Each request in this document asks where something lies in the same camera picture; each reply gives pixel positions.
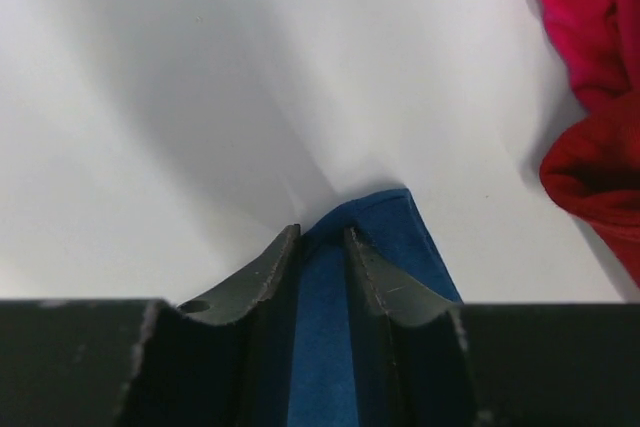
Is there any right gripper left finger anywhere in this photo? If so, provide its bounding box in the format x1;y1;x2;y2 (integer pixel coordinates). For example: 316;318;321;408
1;225;301;426

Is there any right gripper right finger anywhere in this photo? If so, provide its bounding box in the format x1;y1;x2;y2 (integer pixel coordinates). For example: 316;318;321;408
344;229;639;426

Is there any navy blue t shirt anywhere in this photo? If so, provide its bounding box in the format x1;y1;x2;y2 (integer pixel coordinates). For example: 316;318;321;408
287;188;460;427

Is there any folded red t shirt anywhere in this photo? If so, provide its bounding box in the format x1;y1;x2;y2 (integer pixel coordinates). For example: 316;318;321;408
539;92;639;283

